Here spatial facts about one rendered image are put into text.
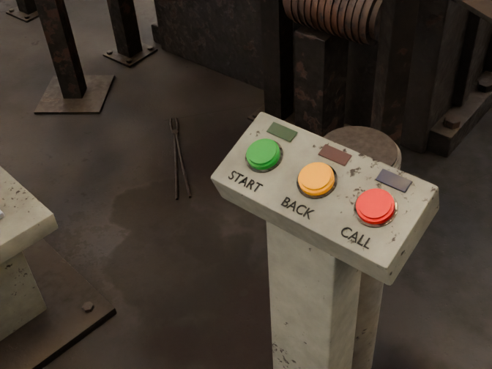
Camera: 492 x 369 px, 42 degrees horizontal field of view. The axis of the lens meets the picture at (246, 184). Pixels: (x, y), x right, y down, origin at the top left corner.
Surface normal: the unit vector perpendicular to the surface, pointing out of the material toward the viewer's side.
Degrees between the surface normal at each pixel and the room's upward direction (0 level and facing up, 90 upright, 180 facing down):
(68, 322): 0
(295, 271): 90
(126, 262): 0
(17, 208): 0
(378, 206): 20
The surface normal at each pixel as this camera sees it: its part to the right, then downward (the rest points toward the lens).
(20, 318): 0.70, 0.45
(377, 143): -0.06, -0.74
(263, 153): -0.27, -0.51
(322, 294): -0.63, 0.54
